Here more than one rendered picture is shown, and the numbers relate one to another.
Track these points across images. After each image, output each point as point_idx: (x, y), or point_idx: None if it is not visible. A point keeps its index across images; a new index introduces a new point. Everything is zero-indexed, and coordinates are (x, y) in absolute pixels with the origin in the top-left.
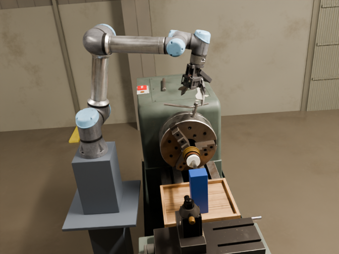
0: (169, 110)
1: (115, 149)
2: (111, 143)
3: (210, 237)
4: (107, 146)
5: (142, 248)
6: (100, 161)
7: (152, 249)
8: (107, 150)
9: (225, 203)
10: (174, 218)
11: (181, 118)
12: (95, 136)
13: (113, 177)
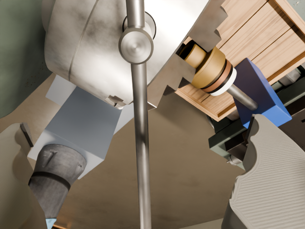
0: (2, 47)
1: (61, 124)
2: (52, 136)
3: (302, 131)
4: (69, 155)
5: (223, 154)
6: (97, 164)
7: (241, 162)
8: (76, 152)
9: (281, 31)
10: (218, 103)
11: (115, 76)
12: (65, 194)
13: (110, 130)
